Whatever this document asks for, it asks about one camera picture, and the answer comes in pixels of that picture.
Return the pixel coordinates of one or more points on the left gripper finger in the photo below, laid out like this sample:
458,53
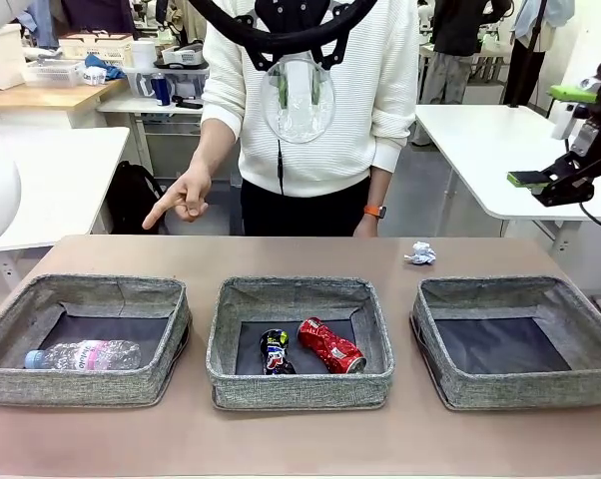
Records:
333,52
260,57

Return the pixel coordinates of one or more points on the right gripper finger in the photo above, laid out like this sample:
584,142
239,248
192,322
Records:
580,91
565,184

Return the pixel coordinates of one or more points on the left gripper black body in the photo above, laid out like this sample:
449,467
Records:
293,15

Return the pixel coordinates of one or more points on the clear plastic cup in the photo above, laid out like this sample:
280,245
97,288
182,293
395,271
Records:
298,125

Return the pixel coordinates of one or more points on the white paper ball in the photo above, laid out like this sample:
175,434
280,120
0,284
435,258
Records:
421,253

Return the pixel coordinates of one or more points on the crushed red cola can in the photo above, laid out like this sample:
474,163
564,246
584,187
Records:
330,346

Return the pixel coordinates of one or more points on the crushed black Pepsi can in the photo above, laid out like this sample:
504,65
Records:
275,351

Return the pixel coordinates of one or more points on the clear plastic water bottle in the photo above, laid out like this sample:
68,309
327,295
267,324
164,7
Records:
91,355

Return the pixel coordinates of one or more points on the person's right forearm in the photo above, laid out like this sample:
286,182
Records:
213,144

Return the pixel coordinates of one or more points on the person's left forearm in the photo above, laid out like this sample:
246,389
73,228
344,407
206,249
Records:
381,187

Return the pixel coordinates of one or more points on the person's right hand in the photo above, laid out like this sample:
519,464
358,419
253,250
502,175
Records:
190,192

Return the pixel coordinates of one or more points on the person's left hand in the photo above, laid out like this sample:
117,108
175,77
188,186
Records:
368,227

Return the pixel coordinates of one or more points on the bystander in light-blue shirt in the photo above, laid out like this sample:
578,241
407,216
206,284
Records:
530,60

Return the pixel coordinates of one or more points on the white knit sweater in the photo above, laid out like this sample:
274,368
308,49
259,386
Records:
370,100

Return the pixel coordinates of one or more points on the black and white headset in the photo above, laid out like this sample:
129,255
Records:
183,55

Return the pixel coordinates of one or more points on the clear storage bin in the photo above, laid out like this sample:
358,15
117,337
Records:
185,80

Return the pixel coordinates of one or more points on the small black device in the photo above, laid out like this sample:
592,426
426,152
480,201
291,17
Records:
186,103

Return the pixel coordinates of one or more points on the white table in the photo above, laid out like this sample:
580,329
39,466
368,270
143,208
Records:
480,149
66,174

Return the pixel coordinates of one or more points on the blue bottle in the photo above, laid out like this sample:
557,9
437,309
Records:
161,90

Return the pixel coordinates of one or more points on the white paper roll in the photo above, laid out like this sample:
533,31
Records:
142,54

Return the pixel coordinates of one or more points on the bystander in dark jacket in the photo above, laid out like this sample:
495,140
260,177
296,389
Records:
455,45

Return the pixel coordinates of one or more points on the white desk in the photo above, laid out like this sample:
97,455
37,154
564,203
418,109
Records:
141,106

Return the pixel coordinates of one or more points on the blue cloth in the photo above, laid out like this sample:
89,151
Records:
106,67

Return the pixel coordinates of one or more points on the black trousers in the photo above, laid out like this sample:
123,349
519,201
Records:
305,214

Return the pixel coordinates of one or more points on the orange wristwatch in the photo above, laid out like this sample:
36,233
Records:
375,211

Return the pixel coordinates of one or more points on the cream lattice crate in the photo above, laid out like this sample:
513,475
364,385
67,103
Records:
96,47

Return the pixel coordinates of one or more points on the black backpack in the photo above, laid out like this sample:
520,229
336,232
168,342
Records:
131,199

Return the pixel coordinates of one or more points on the grey fabric basket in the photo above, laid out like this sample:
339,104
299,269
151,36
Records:
300,391
106,384
505,389

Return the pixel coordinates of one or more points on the wooden table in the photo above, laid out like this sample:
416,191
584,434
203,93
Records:
41,97

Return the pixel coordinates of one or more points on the bystander in blue shirt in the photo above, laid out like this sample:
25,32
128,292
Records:
38,25

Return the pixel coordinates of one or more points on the white storage box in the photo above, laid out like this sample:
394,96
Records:
1,60

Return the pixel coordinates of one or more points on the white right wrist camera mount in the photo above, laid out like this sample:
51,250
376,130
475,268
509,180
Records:
567,120

